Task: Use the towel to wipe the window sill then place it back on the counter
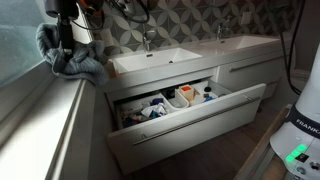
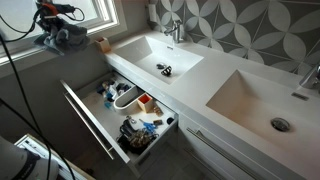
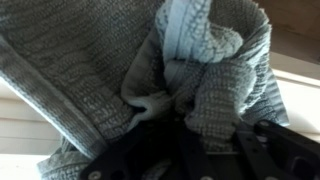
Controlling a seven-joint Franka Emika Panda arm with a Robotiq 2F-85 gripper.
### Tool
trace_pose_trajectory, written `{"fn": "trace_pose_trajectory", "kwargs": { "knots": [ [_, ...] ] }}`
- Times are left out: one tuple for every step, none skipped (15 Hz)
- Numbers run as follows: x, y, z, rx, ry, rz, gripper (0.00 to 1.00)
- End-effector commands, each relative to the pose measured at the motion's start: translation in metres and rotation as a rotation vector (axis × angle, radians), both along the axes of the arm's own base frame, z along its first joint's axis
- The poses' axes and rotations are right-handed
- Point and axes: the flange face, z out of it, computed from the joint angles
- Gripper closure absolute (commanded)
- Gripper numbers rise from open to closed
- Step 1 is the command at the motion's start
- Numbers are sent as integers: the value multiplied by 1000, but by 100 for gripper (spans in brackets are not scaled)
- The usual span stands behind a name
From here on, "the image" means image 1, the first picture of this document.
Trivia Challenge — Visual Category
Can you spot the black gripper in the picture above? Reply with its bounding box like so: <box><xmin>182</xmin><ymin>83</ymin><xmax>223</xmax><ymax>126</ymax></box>
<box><xmin>44</xmin><ymin>0</ymin><xmax>81</xmax><ymax>63</ymax></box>

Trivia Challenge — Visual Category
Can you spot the blue knitted towel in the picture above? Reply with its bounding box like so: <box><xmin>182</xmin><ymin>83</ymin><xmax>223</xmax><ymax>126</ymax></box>
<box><xmin>35</xmin><ymin>22</ymin><xmax>111</xmax><ymax>86</ymax></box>

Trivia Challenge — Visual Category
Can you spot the white window sill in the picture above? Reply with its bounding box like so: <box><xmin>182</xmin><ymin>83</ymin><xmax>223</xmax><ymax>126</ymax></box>
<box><xmin>0</xmin><ymin>61</ymin><xmax>98</xmax><ymax>180</ymax></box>

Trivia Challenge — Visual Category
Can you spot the chrome faucet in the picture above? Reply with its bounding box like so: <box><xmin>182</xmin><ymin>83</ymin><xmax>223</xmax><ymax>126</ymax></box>
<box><xmin>215</xmin><ymin>19</ymin><xmax>231</xmax><ymax>42</ymax></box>
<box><xmin>142</xmin><ymin>29</ymin><xmax>157</xmax><ymax>53</ymax></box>

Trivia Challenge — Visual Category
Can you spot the white rectangular sink basin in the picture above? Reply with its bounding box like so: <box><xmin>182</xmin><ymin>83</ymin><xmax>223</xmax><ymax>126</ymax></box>
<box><xmin>111</xmin><ymin>46</ymin><xmax>204</xmax><ymax>75</ymax></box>
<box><xmin>196</xmin><ymin>34</ymin><xmax>281</xmax><ymax>56</ymax></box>

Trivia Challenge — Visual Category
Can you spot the dark blue pouch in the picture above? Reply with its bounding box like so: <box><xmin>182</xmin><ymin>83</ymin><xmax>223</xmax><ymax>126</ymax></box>
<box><xmin>121</xmin><ymin>112</ymin><xmax>141</xmax><ymax>127</ymax></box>

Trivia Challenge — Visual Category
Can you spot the white oval dish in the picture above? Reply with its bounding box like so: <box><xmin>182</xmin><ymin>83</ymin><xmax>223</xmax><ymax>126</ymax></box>
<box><xmin>162</xmin><ymin>87</ymin><xmax>191</xmax><ymax>111</ymax></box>

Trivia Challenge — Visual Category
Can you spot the wooden box orange inside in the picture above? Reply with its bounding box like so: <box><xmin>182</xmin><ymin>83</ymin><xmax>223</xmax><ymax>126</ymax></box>
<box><xmin>178</xmin><ymin>84</ymin><xmax>201</xmax><ymax>102</ymax></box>

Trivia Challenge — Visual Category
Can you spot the open white vanity drawer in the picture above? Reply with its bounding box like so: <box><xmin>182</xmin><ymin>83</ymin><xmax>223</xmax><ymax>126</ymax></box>
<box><xmin>105</xmin><ymin>76</ymin><xmax>267</xmax><ymax>176</ymax></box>

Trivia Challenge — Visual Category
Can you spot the closed white vanity drawer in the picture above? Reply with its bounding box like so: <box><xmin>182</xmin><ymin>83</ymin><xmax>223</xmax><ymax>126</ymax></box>
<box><xmin>212</xmin><ymin>49</ymin><xmax>285</xmax><ymax>93</ymax></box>

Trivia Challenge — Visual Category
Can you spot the wood framed robot platform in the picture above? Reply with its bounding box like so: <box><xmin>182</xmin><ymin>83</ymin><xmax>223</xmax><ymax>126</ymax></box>
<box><xmin>232</xmin><ymin>102</ymin><xmax>295</xmax><ymax>180</ymax></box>

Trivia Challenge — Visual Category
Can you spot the white wall plate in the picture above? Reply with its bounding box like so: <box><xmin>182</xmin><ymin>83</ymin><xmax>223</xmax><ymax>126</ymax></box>
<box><xmin>240</xmin><ymin>11</ymin><xmax>253</xmax><ymax>26</ymax></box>
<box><xmin>100</xmin><ymin>28</ymin><xmax>115</xmax><ymax>48</ymax></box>

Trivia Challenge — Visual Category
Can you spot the orange black camera mount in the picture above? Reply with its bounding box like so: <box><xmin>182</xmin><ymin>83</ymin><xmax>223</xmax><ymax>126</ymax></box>
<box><xmin>79</xmin><ymin>0</ymin><xmax>105</xmax><ymax>18</ymax></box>

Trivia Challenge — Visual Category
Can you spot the black cable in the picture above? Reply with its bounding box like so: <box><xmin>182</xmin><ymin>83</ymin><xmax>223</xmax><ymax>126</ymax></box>
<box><xmin>77</xmin><ymin>0</ymin><xmax>151</xmax><ymax>33</ymax></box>
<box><xmin>277</xmin><ymin>0</ymin><xmax>306</xmax><ymax>97</ymax></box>

